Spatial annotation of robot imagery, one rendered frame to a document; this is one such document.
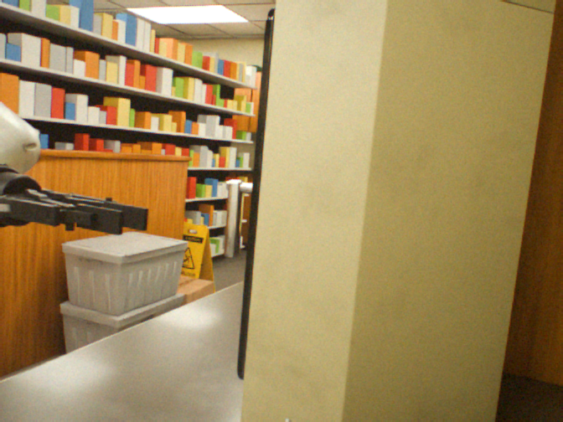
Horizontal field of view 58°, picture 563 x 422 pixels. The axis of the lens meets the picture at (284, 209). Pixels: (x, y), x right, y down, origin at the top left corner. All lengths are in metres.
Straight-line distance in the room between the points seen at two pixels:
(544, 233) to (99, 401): 0.64
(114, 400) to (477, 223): 0.45
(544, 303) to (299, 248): 0.46
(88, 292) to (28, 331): 0.37
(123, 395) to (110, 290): 2.13
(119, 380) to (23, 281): 2.26
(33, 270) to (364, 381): 2.56
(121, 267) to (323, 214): 2.28
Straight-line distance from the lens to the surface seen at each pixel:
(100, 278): 2.82
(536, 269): 0.85
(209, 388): 0.69
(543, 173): 0.84
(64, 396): 0.68
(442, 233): 0.54
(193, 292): 3.46
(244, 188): 0.58
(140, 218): 0.70
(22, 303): 2.98
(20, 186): 0.81
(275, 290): 0.53
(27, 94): 3.50
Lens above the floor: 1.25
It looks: 6 degrees down
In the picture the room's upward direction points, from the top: 5 degrees clockwise
